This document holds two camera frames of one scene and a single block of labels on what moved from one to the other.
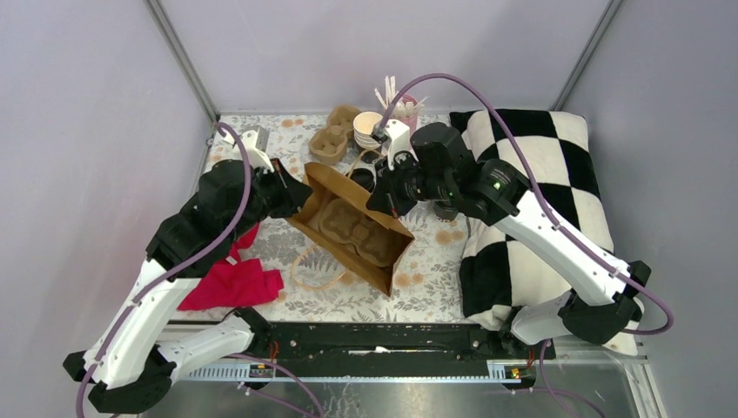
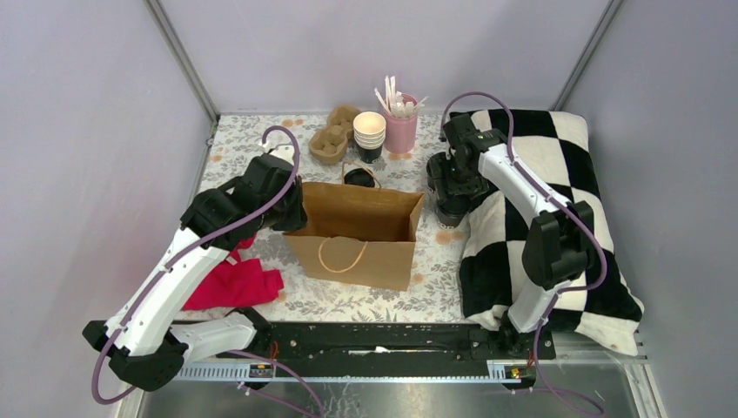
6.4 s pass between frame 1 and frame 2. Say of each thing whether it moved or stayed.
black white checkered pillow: stayed
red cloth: stayed
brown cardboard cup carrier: stayed
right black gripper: moved
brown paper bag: moved
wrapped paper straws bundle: stayed
